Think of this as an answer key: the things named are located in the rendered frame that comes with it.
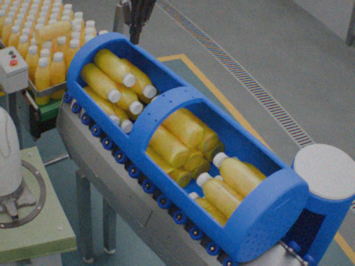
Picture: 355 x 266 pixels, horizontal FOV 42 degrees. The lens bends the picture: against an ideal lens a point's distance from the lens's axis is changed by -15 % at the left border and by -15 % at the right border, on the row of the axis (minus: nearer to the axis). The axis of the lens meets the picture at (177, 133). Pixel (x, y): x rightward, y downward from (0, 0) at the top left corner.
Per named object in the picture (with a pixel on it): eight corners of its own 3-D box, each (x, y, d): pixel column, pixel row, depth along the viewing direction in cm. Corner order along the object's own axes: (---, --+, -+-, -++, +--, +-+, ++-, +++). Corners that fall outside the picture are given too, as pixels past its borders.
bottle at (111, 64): (108, 62, 180) (136, 86, 170) (92, 66, 176) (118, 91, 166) (111, 46, 176) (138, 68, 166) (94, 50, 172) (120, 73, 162)
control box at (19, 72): (7, 95, 177) (6, 72, 170) (-6, 72, 188) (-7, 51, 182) (28, 86, 182) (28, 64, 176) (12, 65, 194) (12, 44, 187)
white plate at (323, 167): (308, 133, 175) (307, 136, 176) (283, 176, 155) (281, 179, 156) (367, 163, 166) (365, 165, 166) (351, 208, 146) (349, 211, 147)
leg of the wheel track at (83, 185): (86, 265, 240) (80, 179, 201) (80, 258, 243) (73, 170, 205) (95, 261, 243) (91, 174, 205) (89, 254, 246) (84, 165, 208)
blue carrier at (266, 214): (227, 278, 133) (246, 217, 115) (67, 111, 183) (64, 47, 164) (295, 230, 147) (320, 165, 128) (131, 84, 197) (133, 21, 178)
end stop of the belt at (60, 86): (39, 98, 186) (39, 91, 184) (38, 97, 186) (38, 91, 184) (123, 68, 208) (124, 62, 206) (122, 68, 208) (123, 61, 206)
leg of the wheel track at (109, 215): (108, 256, 248) (108, 167, 209) (102, 249, 251) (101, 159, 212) (117, 253, 251) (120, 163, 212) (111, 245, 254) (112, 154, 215)
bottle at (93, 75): (88, 59, 174) (114, 82, 164) (99, 66, 179) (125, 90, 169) (76, 75, 174) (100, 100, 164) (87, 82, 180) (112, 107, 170)
